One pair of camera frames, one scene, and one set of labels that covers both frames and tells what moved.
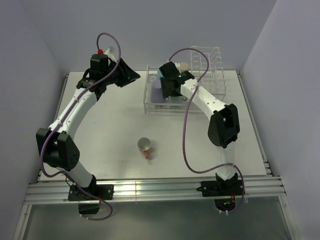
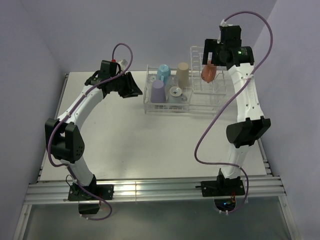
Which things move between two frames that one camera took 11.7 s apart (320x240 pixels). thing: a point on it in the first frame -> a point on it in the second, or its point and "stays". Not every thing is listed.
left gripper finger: (125, 74) -> (131, 89)
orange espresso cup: (144, 144) -> (208, 72)
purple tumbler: (157, 93) stays
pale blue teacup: (176, 99) stays
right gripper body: (164, 86) -> (222, 47)
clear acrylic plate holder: (213, 80) stays
